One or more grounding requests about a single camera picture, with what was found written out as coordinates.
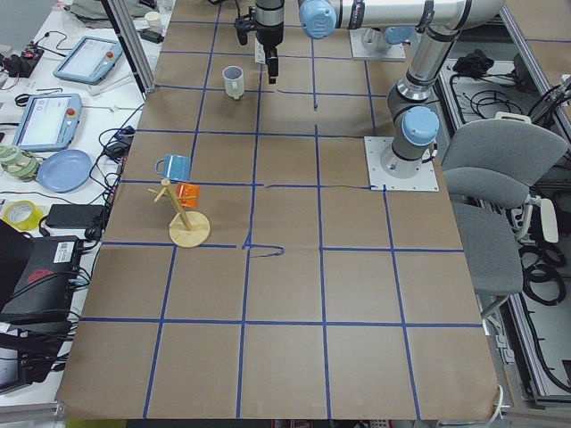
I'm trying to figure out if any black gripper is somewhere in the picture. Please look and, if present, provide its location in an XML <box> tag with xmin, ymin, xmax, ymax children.
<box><xmin>234</xmin><ymin>12</ymin><xmax>284</xmax><ymax>85</ymax></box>

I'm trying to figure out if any blue white milk carton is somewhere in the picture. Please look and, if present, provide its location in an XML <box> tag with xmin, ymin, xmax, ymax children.
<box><xmin>254</xmin><ymin>39</ymin><xmax>266</xmax><ymax>64</ymax></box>

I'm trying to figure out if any white mug dark inside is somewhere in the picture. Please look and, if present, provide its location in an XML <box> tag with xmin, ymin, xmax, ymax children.
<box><xmin>222</xmin><ymin>65</ymin><xmax>244</xmax><ymax>100</ymax></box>

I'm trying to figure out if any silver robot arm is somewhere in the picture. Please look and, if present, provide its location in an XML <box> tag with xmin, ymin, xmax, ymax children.
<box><xmin>299</xmin><ymin>1</ymin><xmax>504</xmax><ymax>178</ymax></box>
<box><xmin>234</xmin><ymin>0</ymin><xmax>285</xmax><ymax>84</ymax></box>

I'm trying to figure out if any paper cup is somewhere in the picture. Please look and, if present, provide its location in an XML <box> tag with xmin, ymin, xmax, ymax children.
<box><xmin>145</xmin><ymin>11</ymin><xmax>162</xmax><ymax>33</ymax></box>

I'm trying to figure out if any blue mug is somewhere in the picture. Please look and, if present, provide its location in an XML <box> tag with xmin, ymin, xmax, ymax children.
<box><xmin>155</xmin><ymin>154</ymin><xmax>191</xmax><ymax>182</ymax></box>

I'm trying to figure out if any orange mug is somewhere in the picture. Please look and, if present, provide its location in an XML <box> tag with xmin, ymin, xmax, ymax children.
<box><xmin>176</xmin><ymin>182</ymin><xmax>200</xmax><ymax>209</ymax></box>

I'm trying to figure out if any upper blue teach pendant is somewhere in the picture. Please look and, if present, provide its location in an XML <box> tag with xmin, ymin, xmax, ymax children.
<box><xmin>53</xmin><ymin>36</ymin><xmax>123</xmax><ymax>85</ymax></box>

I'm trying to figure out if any blue teach pendant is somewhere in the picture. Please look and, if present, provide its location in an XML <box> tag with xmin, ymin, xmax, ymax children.
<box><xmin>12</xmin><ymin>94</ymin><xmax>83</xmax><ymax>152</ymax></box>
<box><xmin>53</xmin><ymin>36</ymin><xmax>123</xmax><ymax>85</ymax></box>

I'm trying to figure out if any wooden mug tree stand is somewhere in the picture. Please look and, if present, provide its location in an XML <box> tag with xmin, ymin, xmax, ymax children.
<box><xmin>149</xmin><ymin>178</ymin><xmax>211</xmax><ymax>248</ymax></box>

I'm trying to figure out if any lower blue teach pendant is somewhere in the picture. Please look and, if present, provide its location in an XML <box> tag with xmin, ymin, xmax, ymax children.
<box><xmin>12</xmin><ymin>94</ymin><xmax>83</xmax><ymax>152</ymax></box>

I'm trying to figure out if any blue plate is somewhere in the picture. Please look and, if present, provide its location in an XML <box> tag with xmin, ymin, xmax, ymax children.
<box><xmin>37</xmin><ymin>149</ymin><xmax>93</xmax><ymax>193</ymax></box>

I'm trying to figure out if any black power adapter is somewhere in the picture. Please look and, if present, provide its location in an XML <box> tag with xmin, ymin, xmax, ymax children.
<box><xmin>45</xmin><ymin>204</ymin><xmax>103</xmax><ymax>229</ymax></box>

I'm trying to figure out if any grey office chair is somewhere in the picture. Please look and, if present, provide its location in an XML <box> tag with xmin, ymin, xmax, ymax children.
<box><xmin>442</xmin><ymin>119</ymin><xmax>568</xmax><ymax>318</ymax></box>

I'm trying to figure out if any green tape rolls stack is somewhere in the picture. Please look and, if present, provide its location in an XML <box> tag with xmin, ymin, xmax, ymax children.
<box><xmin>1</xmin><ymin>145</ymin><xmax>40</xmax><ymax>181</ymax></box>

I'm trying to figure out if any yellow tape roll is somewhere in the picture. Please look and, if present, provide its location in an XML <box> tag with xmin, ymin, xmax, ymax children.
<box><xmin>3</xmin><ymin>201</ymin><xmax>45</xmax><ymax>232</ymax></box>

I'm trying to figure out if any aluminium frame post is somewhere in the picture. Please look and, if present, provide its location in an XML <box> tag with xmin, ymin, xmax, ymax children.
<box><xmin>101</xmin><ymin>0</ymin><xmax>156</xmax><ymax>95</ymax></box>

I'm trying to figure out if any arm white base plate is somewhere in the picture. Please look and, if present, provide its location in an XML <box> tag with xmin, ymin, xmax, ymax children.
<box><xmin>349</xmin><ymin>27</ymin><xmax>410</xmax><ymax>62</ymax></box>
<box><xmin>364</xmin><ymin>136</ymin><xmax>439</xmax><ymax>192</ymax></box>

